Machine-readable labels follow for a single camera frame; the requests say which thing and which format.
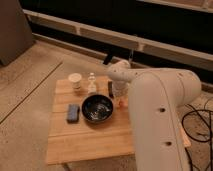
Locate small clear bottle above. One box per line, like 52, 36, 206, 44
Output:
88, 73, 97, 93

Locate grey cabinet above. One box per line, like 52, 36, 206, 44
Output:
0, 0, 35, 66

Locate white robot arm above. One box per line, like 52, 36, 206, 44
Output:
107, 60, 201, 171

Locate blue sponge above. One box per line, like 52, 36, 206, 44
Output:
67, 104, 80, 123

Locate black ceramic bowl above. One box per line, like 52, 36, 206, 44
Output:
81, 94, 113, 123

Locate white window rail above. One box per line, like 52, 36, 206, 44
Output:
23, 9, 213, 71

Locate small dark rectangular block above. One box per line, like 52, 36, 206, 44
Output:
108, 81, 114, 99

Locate white paper cup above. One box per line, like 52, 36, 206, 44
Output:
68, 73, 82, 91

